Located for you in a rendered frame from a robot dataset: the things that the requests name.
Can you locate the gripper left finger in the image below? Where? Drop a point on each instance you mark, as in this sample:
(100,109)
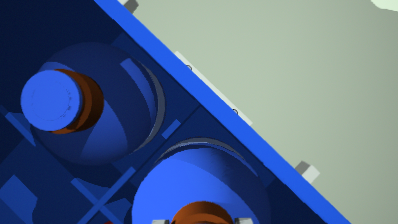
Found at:
(161,221)

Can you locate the blue divided crate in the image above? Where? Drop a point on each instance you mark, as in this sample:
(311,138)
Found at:
(32,188)

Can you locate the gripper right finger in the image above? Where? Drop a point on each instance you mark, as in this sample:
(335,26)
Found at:
(243,221)

